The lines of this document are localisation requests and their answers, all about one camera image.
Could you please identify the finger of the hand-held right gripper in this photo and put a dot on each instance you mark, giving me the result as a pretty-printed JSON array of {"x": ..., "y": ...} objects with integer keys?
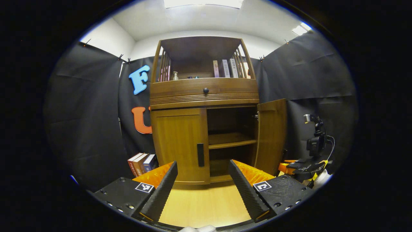
[{"x": 284, "y": 167}]

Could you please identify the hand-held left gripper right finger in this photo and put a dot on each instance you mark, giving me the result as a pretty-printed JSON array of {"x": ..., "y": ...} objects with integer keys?
[{"x": 248, "y": 193}]

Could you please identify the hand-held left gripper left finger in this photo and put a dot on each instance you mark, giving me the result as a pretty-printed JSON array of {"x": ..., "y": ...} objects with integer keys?
[{"x": 159, "y": 193}]

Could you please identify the wooden cabinet door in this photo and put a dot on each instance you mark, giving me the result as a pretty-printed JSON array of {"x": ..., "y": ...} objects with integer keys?
[
  {"x": 177, "y": 141},
  {"x": 272, "y": 135}
]

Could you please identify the wooden double-door shoe cabinet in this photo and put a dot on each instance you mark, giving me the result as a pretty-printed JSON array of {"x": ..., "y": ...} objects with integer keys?
[{"x": 199, "y": 48}]

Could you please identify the wooden inner cabinet shelf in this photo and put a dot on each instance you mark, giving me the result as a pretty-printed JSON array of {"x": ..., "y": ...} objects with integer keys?
[{"x": 228, "y": 140}]

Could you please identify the wooden cabinet drawer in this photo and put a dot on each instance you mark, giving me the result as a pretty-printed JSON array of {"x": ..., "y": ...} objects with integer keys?
[{"x": 231, "y": 88}]

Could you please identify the blue spine book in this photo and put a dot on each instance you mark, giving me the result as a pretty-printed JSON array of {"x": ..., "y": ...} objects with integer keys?
[{"x": 149, "y": 162}]

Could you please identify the brown spine book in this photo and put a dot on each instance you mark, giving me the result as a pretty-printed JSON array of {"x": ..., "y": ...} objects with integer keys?
[{"x": 139, "y": 164}]

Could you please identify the red spine book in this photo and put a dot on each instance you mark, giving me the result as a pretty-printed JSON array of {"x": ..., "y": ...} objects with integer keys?
[{"x": 132, "y": 166}]

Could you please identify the black backdrop cloth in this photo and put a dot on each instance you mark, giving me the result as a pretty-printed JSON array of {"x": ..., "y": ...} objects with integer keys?
[{"x": 90, "y": 112}]

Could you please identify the white book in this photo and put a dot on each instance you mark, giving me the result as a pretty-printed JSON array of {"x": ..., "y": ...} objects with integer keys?
[{"x": 234, "y": 68}]

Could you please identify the pale lavender book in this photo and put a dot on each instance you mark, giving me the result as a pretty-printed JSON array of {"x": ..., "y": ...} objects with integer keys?
[{"x": 225, "y": 68}]

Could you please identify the small ceiling light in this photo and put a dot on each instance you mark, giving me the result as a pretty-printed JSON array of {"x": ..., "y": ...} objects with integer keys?
[{"x": 301, "y": 29}]

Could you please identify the small pump bottle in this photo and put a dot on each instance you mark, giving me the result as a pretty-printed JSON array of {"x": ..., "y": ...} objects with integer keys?
[{"x": 175, "y": 76}]

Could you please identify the large ceiling light panel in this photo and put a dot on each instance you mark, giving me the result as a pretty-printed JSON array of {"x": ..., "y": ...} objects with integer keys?
[{"x": 202, "y": 3}]

